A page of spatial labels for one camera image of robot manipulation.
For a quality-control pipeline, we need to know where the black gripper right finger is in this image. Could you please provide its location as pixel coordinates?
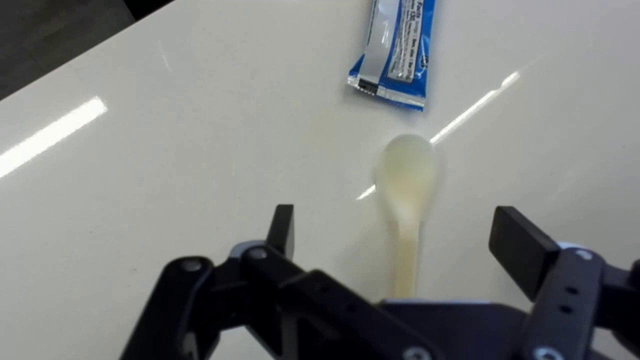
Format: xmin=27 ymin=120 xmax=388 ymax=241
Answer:
xmin=488 ymin=205 xmax=640 ymax=360

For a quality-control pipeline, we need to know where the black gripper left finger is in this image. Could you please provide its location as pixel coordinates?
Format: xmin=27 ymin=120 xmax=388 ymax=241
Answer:
xmin=118 ymin=203 xmax=436 ymax=360

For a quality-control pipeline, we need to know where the white plastic spoon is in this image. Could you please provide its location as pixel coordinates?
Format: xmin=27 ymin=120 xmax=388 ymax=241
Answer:
xmin=375 ymin=133 xmax=442 ymax=303

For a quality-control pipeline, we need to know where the blue and white snack packet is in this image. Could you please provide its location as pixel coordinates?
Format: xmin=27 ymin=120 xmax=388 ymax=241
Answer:
xmin=347 ymin=0 xmax=439 ymax=113

